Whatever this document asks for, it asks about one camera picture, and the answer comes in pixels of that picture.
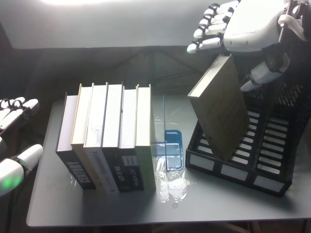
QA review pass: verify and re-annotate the beige cover book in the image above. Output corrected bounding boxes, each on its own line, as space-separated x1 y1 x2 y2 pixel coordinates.
187 53 251 162

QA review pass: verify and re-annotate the blue transparent bookend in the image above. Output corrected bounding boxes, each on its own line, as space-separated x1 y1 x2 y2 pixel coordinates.
151 94 183 172

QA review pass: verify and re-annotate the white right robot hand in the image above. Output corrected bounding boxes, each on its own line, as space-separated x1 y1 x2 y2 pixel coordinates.
186 0 291 92

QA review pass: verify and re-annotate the black book white lettering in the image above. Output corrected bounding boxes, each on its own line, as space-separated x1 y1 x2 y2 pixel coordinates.
102 82 134 193

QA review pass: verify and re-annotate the white spine book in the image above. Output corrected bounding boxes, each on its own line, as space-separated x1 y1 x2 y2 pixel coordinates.
83 82 121 194

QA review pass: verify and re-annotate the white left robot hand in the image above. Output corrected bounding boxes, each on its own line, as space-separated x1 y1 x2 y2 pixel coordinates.
0 96 44 198

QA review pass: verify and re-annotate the black book large lettering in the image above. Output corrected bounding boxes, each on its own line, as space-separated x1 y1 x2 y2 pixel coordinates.
55 91 97 190

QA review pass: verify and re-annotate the black plastic file rack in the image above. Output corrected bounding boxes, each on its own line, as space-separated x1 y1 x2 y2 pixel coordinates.
185 54 311 199

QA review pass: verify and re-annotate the pale green cover book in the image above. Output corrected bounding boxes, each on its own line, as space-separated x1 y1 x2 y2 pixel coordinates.
135 83 157 189

